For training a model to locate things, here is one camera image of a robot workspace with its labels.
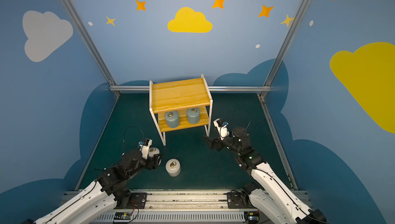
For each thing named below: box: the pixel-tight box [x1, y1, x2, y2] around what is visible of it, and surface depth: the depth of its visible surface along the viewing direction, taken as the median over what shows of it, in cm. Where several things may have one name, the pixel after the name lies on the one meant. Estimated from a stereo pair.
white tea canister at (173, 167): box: [165, 158, 182, 178], surface depth 80 cm
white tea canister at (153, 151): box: [148, 147, 160, 157], surface depth 78 cm
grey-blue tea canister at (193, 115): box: [186, 107, 201, 125], surface depth 83 cm
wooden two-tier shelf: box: [149, 73, 213, 147], surface depth 80 cm
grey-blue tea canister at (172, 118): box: [164, 110, 181, 128], surface depth 81 cm
